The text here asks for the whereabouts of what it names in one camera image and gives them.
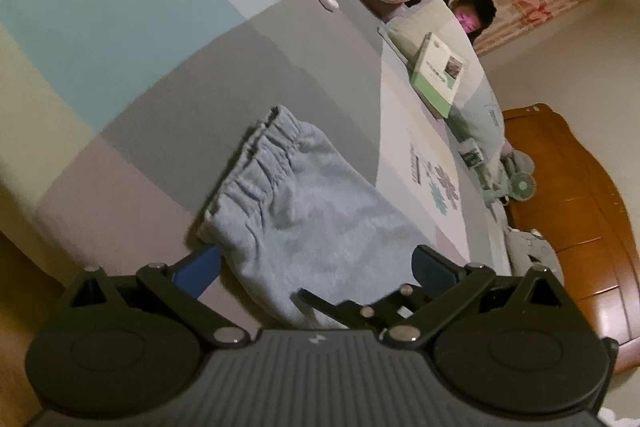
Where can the grey cat cushion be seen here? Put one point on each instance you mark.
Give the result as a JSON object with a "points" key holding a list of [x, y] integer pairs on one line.
{"points": [[535, 252]]}

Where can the green tissue packet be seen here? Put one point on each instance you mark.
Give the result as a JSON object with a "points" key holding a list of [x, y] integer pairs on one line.
{"points": [[471, 153]]}

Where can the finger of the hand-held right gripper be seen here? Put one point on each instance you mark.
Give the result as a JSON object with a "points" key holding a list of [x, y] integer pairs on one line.
{"points": [[330, 307]]}

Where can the white and green book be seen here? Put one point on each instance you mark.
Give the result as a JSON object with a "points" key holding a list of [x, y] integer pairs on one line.
{"points": [[440, 72]]}

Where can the green handheld fan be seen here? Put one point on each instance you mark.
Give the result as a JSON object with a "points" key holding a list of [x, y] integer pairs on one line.
{"points": [[522, 184]]}

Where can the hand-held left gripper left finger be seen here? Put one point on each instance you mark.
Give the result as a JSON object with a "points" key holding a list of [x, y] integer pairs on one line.
{"points": [[200, 269]]}

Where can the grey sweatpants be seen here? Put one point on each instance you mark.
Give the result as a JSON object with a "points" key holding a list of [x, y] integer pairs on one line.
{"points": [[310, 227]]}

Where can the patchwork pillow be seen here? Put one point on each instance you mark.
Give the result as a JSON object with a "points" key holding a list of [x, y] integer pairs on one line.
{"points": [[480, 107]]}

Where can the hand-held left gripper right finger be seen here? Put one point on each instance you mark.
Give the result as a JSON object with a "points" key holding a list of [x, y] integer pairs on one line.
{"points": [[432, 272]]}

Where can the wooden headboard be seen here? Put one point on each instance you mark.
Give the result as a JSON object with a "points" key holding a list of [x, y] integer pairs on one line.
{"points": [[590, 217]]}

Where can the grey plush cloth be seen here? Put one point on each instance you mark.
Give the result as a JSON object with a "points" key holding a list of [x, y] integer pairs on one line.
{"points": [[520, 162]]}

